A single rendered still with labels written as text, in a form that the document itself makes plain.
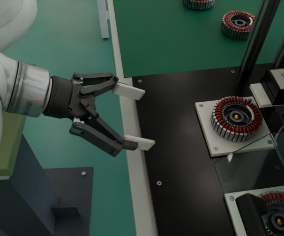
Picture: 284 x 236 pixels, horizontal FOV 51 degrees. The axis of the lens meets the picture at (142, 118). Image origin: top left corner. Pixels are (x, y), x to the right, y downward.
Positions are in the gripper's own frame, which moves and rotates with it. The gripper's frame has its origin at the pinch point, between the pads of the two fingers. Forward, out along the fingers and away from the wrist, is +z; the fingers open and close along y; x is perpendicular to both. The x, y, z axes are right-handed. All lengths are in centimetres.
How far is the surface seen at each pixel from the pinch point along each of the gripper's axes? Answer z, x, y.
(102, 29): 31, -70, -136
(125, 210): 37, -76, -12
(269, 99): 20.9, 16.5, 1.9
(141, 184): 3.4, -9.1, 10.7
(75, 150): 17, -87, -47
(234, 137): 19.1, 6.4, 5.1
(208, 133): 16.3, 2.3, 1.8
